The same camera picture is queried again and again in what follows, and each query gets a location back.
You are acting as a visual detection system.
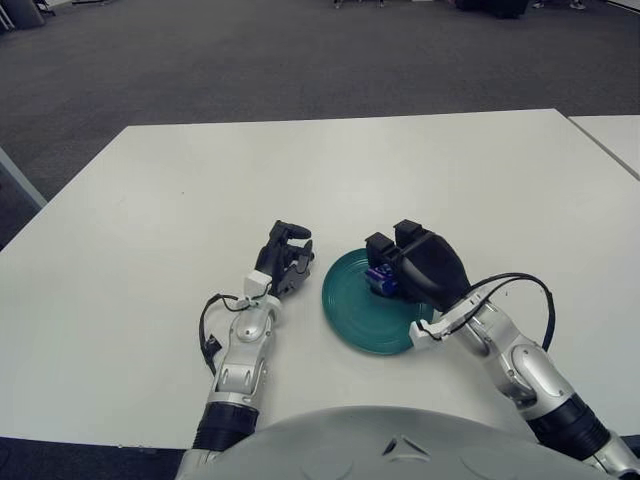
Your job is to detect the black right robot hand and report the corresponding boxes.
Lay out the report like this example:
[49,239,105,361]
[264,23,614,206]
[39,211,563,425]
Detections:
[363,218,472,314]

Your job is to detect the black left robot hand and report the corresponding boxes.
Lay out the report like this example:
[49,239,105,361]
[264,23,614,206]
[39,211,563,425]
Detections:
[253,219,315,300]

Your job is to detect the blue gum pack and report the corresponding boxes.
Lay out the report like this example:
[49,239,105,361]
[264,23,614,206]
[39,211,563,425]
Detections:
[366,264,400,297]

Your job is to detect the teal green round plate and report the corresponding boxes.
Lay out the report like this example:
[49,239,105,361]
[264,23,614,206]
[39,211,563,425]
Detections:
[321,247,436,357]

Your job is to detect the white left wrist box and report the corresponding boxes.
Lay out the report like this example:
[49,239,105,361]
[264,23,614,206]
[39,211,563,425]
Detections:
[243,271,271,300]

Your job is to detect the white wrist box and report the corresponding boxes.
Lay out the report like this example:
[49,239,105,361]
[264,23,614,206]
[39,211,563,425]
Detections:
[243,271,271,300]
[408,319,439,351]

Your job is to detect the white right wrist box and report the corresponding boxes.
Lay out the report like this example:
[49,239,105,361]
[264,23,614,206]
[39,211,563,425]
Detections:
[408,319,439,351]

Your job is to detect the grey robot torso shell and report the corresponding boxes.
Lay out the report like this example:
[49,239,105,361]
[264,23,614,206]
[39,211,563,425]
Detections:
[177,405,619,480]

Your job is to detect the white neighbouring table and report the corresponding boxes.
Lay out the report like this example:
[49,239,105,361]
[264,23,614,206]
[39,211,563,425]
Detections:
[567,114,640,181]

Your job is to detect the black bulky background object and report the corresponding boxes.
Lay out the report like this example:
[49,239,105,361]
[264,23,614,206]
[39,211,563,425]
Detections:
[454,0,531,20]

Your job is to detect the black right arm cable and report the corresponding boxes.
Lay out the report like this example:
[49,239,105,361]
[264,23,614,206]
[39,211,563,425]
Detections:
[467,272,556,351]

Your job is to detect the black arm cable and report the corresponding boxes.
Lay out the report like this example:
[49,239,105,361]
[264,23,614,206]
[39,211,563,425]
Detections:
[467,272,556,351]
[198,293,246,376]

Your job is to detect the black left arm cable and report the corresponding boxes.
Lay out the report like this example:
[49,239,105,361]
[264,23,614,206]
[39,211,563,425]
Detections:
[198,293,246,376]

